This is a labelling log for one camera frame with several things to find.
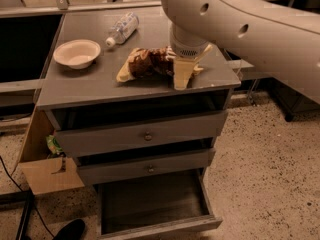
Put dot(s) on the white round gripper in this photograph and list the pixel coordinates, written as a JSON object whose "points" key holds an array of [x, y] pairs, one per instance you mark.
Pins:
{"points": [[189, 49]]}

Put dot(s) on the brown yellow chip bag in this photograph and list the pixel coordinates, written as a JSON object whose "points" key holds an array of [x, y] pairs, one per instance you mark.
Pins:
{"points": [[142, 63]]}

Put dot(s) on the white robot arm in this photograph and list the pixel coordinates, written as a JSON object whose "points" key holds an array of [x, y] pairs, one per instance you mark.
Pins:
{"points": [[279, 41]]}

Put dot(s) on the grey drawer cabinet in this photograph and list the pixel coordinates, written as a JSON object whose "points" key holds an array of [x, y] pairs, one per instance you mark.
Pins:
{"points": [[76, 100]]}

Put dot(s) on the grey top drawer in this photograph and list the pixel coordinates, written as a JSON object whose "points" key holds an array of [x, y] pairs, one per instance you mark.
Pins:
{"points": [[105, 139]]}

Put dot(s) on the grey drawer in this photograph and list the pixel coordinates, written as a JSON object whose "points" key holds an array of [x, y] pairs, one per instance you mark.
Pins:
{"points": [[143, 167], [155, 208], [105, 139]]}

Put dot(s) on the grey middle drawer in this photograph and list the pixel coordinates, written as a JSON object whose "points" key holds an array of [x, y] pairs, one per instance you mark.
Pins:
{"points": [[143, 167]]}

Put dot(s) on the grey bottom drawer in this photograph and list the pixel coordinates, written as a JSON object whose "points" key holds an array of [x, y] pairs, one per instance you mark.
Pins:
{"points": [[155, 208]]}

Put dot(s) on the green snack bag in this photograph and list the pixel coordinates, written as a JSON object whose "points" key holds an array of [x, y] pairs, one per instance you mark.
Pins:
{"points": [[53, 146]]}

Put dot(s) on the clear plastic water bottle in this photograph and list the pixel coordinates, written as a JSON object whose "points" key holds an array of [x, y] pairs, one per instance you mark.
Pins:
{"points": [[122, 29]]}

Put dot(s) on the dark cabinet at right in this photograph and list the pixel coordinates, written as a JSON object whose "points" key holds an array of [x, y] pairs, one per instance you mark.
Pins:
{"points": [[291, 101]]}

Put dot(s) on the white paper bowl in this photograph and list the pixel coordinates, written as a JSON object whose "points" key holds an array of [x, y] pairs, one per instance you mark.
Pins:
{"points": [[77, 54]]}

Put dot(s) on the brown cardboard box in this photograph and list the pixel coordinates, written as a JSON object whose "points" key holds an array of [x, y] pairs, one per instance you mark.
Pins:
{"points": [[43, 174]]}

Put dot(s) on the black shoe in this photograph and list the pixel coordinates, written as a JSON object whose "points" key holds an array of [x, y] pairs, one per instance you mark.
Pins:
{"points": [[72, 231]]}

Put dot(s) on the grey metal rail frame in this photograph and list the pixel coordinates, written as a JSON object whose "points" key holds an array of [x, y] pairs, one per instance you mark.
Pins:
{"points": [[20, 84]]}

